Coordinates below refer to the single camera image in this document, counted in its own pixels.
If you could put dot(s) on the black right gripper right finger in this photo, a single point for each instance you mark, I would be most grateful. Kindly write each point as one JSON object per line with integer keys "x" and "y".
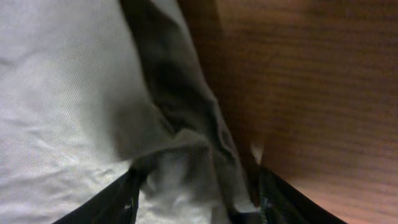
{"x": 281, "y": 203}

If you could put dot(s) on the grey shorts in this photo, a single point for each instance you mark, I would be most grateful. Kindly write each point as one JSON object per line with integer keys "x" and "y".
{"x": 91, "y": 89}

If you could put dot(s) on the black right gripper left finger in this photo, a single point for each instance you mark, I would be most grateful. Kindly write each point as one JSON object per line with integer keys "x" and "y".
{"x": 118, "y": 203}

